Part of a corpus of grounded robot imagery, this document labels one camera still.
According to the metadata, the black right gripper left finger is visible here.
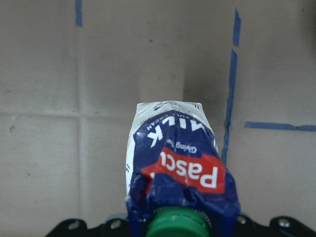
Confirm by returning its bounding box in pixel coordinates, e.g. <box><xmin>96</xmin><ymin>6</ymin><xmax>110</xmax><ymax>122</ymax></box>
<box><xmin>45</xmin><ymin>218</ymin><xmax>128</xmax><ymax>237</ymax></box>

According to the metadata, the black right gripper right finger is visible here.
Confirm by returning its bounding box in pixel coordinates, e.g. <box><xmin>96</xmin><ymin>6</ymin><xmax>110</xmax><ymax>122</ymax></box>
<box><xmin>233</xmin><ymin>214</ymin><xmax>316</xmax><ymax>237</ymax></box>

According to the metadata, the blue white milk carton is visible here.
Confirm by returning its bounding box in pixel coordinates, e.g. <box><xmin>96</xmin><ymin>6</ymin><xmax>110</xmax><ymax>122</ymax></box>
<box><xmin>126</xmin><ymin>101</ymin><xmax>240</xmax><ymax>237</ymax></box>

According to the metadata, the brown paper table cover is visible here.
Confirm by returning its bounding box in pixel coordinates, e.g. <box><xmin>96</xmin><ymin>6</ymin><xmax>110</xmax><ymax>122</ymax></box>
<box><xmin>0</xmin><ymin>0</ymin><xmax>316</xmax><ymax>237</ymax></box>

